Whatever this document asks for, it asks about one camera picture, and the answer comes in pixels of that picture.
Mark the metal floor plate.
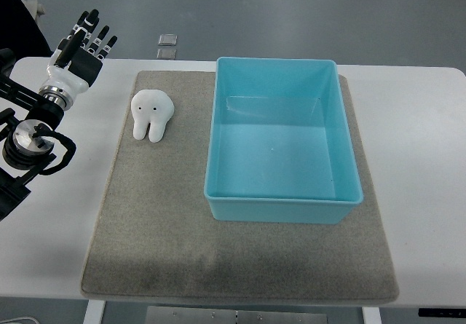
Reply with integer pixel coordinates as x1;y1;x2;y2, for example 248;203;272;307
157;48;177;60
157;33;178;46

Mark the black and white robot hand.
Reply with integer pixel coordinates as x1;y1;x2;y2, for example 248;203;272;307
40;9;117;98

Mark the grey felt mat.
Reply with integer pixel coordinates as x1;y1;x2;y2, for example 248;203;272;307
81;71;399;305

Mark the white left table leg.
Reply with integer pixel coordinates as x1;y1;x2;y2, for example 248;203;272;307
82;300;106;324

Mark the blue plastic box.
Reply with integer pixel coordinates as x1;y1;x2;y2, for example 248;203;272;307
204;57;364;224

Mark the white tooth plush toy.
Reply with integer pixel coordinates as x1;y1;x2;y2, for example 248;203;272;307
130;90;175;143

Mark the black table control panel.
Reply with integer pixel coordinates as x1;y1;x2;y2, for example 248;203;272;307
418;308;466;319

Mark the metal table crossbar plate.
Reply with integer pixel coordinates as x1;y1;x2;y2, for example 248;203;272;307
144;306;328;324

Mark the white right table leg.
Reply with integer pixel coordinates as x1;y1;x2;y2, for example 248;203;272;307
362;307;382;324

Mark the lower metal floor plate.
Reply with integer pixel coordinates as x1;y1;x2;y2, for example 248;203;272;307
157;48;177;60

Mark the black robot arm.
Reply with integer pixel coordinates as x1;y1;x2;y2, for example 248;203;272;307
1;48;76;219

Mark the white table leg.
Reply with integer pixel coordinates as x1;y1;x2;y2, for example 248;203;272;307
82;300;106;324
362;307;382;324

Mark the upper metal floor plate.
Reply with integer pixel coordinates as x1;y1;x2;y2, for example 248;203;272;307
157;33;178;46

